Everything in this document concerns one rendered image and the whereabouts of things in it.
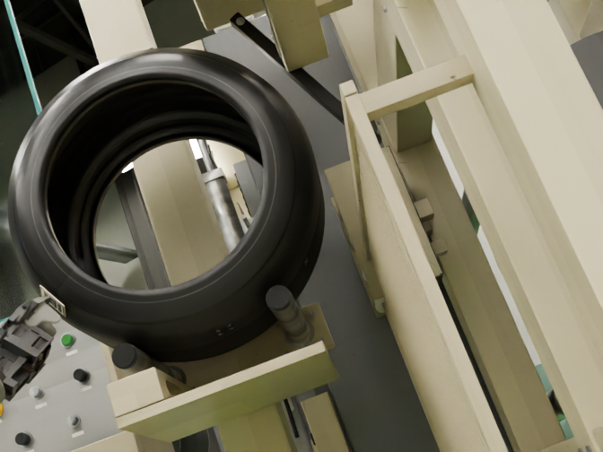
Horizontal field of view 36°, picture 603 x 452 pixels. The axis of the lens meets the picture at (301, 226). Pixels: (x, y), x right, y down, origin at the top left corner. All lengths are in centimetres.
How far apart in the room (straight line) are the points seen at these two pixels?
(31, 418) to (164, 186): 73
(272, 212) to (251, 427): 51
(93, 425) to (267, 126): 103
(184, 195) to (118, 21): 47
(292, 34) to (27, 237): 69
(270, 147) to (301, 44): 41
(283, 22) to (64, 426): 114
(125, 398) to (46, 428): 85
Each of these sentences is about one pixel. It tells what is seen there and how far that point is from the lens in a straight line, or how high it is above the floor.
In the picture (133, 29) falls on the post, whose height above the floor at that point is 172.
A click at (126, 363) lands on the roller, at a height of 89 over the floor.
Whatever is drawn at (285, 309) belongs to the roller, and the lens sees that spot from 160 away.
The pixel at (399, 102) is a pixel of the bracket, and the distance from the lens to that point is 116.
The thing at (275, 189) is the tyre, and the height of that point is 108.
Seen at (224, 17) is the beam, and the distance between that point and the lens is 217.
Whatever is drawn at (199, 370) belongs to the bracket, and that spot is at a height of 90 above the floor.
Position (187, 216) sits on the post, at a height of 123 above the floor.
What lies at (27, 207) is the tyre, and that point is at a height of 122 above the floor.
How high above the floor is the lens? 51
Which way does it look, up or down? 18 degrees up
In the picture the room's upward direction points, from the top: 21 degrees counter-clockwise
